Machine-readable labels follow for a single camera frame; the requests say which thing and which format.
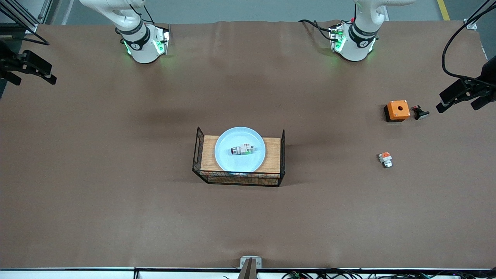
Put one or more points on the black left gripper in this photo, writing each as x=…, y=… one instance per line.
x=486, y=76

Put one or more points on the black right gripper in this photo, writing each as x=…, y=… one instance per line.
x=8, y=62

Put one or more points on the light blue round plate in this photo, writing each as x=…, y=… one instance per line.
x=228, y=155

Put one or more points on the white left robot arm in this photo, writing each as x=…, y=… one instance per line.
x=358, y=38

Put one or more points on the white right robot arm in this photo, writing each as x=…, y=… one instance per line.
x=141, y=42

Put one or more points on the black push button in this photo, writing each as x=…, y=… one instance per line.
x=420, y=113

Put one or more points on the brown table cover sheet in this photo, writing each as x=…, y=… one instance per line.
x=116, y=213

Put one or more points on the wooden board lid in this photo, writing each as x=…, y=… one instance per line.
x=207, y=155

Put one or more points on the aluminium frame post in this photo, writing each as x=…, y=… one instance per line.
x=33, y=28
x=46, y=11
x=471, y=25

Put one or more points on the orange button enclosure box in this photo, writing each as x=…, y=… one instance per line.
x=398, y=109

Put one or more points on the orange white switch module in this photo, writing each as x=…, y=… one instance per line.
x=385, y=159

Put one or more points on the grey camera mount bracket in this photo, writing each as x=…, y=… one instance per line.
x=244, y=261

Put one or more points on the grey camera pole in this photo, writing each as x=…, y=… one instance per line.
x=248, y=272

